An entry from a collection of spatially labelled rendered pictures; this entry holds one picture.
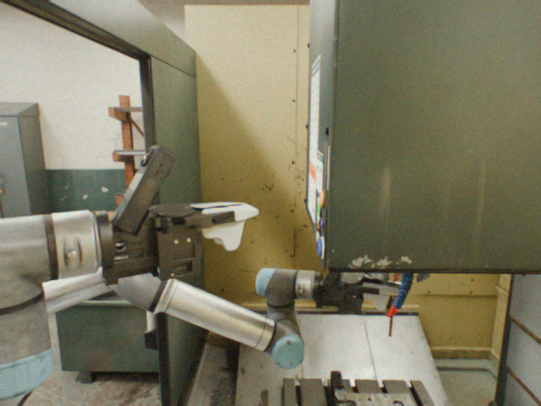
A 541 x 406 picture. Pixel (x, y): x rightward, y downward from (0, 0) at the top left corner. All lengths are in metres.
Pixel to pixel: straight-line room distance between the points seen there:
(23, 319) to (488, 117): 0.63
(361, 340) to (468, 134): 1.56
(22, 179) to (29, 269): 5.01
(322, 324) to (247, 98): 1.15
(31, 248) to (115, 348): 2.70
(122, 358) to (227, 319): 2.28
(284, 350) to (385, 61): 0.64
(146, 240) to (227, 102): 1.46
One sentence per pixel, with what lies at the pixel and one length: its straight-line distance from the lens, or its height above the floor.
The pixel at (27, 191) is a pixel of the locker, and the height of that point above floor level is 1.00.
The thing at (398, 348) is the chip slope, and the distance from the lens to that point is 2.11.
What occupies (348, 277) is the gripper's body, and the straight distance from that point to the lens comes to 1.04.
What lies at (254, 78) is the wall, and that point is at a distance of 1.93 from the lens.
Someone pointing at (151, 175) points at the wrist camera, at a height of 1.76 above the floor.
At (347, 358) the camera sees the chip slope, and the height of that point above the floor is 0.75.
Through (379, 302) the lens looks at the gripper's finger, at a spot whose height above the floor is 1.40.
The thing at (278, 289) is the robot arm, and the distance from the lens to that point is 1.05.
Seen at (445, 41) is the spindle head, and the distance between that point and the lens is 0.64.
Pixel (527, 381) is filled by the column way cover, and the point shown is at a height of 1.10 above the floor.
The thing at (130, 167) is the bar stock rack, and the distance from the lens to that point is 5.36.
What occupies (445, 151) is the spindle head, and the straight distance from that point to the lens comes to 0.64.
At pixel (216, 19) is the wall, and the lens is 1.98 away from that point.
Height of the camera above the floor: 1.82
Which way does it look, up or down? 13 degrees down
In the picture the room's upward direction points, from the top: straight up
